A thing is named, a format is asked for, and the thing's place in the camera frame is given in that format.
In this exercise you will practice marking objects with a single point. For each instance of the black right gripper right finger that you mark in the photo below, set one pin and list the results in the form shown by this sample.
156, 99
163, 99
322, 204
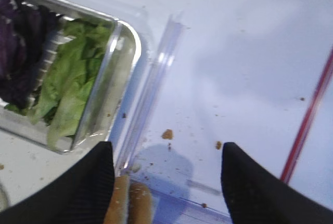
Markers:
253, 195

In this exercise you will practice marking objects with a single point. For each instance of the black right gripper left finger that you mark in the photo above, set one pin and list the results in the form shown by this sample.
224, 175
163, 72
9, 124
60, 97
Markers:
80, 195

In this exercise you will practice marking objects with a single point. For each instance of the green lettuce leaves in container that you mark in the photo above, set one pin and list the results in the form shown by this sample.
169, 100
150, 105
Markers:
61, 99

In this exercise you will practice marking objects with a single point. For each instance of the sesame burger bun top front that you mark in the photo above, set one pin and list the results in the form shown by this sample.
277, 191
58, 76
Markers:
117, 212

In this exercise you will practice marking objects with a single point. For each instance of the burger bun rear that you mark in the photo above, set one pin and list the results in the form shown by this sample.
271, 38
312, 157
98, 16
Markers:
140, 204

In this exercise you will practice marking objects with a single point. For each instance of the clear holder under burger buns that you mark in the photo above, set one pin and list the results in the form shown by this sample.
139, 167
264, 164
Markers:
187, 203

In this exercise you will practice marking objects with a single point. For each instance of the red plastic rod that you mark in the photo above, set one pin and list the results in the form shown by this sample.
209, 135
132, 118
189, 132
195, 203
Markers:
304, 129

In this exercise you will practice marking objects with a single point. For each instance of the clear plastic vegetable container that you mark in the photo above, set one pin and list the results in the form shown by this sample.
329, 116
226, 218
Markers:
99, 78

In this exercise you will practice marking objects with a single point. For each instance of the purple cabbage leaves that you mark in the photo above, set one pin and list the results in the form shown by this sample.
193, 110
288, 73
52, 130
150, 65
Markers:
24, 31

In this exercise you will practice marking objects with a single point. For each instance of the clear rail right of tray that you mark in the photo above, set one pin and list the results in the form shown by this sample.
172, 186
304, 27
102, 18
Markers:
141, 94

